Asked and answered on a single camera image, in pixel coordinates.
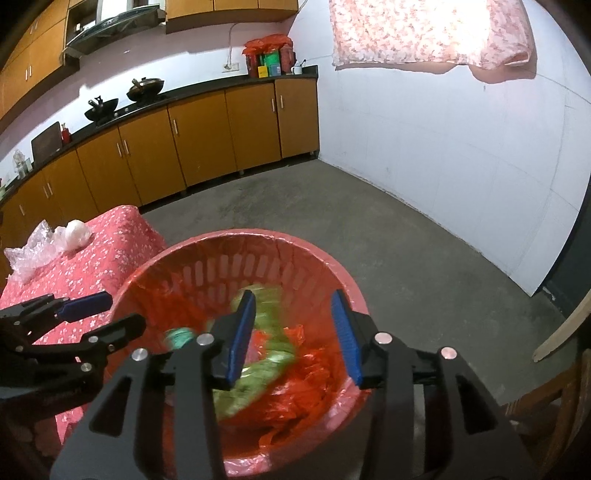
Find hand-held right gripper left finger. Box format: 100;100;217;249
48;291;257;480

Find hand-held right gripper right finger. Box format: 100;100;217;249
330;289;539;480

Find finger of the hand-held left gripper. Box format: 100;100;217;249
0;291;114;337
18;313;147;386

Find yellow-green foil wrapper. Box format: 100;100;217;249
216;285;298;422

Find dark green foil wrapper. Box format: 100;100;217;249
165;327;198;361

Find large red plastic bag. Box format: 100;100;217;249
259;353;358;446

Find red plastic basket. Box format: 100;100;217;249
105;229;374;478

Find clear bubble wrap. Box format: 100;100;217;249
4;220;65;283

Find white crumpled paper ball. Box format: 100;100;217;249
64;220;92;251

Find red floral tablecloth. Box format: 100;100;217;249
0;205;168;457

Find brown cutting board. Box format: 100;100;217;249
31;122;64;165

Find wooden lower kitchen cabinets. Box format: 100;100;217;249
0;65;320;241

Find wooden kitchen cabinets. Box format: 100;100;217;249
0;65;320;241
0;0;300;116

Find wooden chair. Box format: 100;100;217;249
501;348;591;480

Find black wok with lid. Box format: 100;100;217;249
126;77;165;103

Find wooden upper kitchen cabinets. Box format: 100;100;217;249
0;0;300;116

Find steel range hood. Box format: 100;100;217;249
64;4;167;58

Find red bag with boxes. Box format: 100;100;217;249
243;33;297;78

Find pink floral hanging cloth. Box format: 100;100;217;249
329;0;533;85

